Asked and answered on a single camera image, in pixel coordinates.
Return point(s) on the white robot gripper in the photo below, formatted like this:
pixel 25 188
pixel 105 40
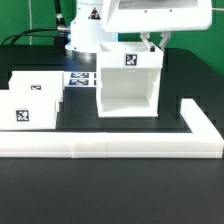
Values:
pixel 140 16

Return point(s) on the white drawer cabinet frame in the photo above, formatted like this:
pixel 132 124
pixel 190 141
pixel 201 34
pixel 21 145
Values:
pixel 128 79

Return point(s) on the white front drawer box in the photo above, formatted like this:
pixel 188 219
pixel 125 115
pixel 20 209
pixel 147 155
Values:
pixel 27 111

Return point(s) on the white drawer box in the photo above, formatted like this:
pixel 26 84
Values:
pixel 48 81
pixel 27 111

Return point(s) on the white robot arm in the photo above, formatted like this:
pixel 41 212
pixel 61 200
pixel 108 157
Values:
pixel 86 30

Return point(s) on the white rear drawer box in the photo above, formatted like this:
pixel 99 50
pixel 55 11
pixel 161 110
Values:
pixel 48 81

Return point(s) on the white marker tag plate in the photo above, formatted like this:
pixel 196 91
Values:
pixel 80 79

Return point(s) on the white L-shaped fence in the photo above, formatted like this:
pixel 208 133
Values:
pixel 202 141

